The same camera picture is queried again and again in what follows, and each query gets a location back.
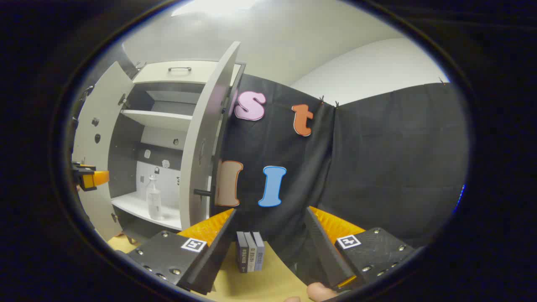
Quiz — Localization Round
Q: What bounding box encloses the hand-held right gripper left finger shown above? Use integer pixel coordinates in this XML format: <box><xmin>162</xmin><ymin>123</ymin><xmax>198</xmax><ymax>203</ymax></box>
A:
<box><xmin>125</xmin><ymin>208</ymin><xmax>237</xmax><ymax>296</ymax></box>

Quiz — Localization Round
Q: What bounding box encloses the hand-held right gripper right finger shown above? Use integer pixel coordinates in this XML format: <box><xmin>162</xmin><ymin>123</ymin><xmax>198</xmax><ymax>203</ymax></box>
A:
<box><xmin>304</xmin><ymin>206</ymin><xmax>417</xmax><ymax>292</ymax></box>

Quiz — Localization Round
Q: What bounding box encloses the clear plastic bottle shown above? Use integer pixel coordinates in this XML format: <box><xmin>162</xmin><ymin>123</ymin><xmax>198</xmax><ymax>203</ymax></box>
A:
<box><xmin>146</xmin><ymin>174</ymin><xmax>164</xmax><ymax>221</ymax></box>

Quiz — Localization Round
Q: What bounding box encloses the cabinet door with grey cat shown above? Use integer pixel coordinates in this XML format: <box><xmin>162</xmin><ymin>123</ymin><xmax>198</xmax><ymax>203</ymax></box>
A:
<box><xmin>73</xmin><ymin>62</ymin><xmax>136</xmax><ymax>242</ymax></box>

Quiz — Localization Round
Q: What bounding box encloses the white and grey cabinet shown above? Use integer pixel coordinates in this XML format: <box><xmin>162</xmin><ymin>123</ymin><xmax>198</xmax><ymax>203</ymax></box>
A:
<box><xmin>107</xmin><ymin>59</ymin><xmax>246</xmax><ymax>244</ymax></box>

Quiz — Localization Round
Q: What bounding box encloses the cabinet door with black cat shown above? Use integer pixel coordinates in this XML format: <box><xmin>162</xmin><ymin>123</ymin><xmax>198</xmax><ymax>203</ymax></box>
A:
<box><xmin>180</xmin><ymin>41</ymin><xmax>242</xmax><ymax>232</ymax></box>

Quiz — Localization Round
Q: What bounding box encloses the dark blue book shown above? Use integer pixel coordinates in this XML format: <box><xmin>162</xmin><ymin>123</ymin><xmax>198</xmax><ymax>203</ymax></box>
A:
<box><xmin>236</xmin><ymin>232</ymin><xmax>249</xmax><ymax>273</ymax></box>

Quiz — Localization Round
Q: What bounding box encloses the white book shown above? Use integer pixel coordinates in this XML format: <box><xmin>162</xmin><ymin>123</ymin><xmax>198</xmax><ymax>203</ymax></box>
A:
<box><xmin>244</xmin><ymin>232</ymin><xmax>257</xmax><ymax>272</ymax></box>

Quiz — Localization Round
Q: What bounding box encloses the black backdrop cloth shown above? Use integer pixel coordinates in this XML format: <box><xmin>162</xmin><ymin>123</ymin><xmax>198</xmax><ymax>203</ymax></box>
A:
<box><xmin>212</xmin><ymin>73</ymin><xmax>469</xmax><ymax>273</ymax></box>

